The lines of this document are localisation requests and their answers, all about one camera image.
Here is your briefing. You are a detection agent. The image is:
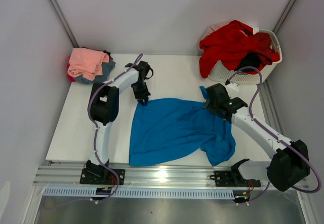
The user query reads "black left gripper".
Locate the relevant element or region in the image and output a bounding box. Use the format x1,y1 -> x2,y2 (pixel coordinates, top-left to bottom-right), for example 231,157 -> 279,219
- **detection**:
131,81 -> 150,105

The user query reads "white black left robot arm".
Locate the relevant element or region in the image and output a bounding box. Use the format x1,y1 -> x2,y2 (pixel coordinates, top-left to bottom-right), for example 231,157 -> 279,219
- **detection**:
86,60 -> 153,184

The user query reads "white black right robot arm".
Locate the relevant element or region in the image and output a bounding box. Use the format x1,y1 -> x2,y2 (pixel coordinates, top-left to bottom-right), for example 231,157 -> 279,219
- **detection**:
204,83 -> 310,192

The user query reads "white perforated laundry basket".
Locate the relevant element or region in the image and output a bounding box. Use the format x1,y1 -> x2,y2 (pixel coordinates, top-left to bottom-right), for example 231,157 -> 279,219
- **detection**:
208,29 -> 282,84

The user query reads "grey blue folded t shirt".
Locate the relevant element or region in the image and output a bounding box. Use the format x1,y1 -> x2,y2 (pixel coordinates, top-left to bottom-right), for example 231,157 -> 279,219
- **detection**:
75,58 -> 115,85

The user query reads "black garment in basket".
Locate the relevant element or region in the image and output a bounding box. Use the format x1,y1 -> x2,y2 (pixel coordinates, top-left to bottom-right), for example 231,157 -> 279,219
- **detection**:
235,53 -> 262,70

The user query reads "pale pink garment in basket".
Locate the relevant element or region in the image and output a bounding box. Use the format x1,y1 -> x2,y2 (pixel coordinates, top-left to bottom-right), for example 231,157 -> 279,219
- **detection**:
202,21 -> 229,39

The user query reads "dark red folded t shirt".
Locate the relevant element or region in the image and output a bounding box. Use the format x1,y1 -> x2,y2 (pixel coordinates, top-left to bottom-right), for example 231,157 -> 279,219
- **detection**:
67,47 -> 113,82

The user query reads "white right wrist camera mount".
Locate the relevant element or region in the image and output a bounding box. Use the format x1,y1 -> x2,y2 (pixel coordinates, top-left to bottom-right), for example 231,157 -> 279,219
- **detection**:
225,81 -> 240,92

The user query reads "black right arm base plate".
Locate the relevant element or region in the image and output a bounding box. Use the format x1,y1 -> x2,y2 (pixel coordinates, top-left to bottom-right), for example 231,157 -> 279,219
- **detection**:
209,170 -> 261,188

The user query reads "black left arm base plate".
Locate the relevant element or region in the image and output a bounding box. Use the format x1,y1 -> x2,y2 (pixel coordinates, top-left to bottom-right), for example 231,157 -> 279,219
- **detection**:
79,161 -> 117,185

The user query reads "white slotted cable duct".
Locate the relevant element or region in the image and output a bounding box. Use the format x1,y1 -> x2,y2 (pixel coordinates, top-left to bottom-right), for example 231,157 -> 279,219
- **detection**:
43,186 -> 234,200

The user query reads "aluminium front rail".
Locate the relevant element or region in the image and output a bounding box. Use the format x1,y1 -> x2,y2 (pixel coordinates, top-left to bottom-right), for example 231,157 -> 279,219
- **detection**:
32,162 -> 230,189

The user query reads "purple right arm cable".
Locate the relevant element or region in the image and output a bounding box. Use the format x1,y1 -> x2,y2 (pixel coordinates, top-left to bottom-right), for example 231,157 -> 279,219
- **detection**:
225,66 -> 321,206

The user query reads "aluminium corner post right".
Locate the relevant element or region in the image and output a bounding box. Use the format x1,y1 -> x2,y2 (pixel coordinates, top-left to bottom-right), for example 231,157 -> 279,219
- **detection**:
272,0 -> 298,34

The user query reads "aluminium corner post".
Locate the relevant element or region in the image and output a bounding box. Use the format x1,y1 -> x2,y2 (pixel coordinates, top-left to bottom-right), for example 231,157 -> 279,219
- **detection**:
47,0 -> 79,48
272,0 -> 298,34

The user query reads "aluminium corner post left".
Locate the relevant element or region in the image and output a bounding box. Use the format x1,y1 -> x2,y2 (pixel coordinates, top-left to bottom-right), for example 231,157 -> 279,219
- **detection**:
47,0 -> 79,48

